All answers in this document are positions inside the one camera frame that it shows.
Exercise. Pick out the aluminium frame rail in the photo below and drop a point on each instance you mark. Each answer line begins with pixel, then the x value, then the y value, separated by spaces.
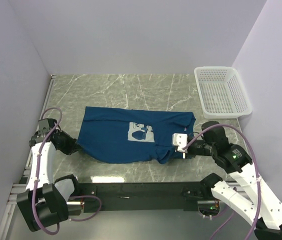
pixel 68 98

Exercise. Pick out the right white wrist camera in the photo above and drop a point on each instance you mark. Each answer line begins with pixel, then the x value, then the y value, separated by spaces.
pixel 180 141

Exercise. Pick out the white perforated plastic basket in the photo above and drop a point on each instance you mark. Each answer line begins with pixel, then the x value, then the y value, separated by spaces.
pixel 221 92

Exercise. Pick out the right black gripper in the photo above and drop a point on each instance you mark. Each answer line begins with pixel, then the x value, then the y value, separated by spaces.
pixel 189 154

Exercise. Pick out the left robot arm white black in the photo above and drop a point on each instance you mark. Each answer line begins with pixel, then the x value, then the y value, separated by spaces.
pixel 44 202

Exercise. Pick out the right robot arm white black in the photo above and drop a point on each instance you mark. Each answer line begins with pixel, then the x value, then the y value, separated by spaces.
pixel 261 208

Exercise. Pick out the blue t-shirt with print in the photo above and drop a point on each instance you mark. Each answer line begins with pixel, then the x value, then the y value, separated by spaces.
pixel 122 136

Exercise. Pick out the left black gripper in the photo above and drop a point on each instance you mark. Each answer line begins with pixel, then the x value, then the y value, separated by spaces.
pixel 72 146

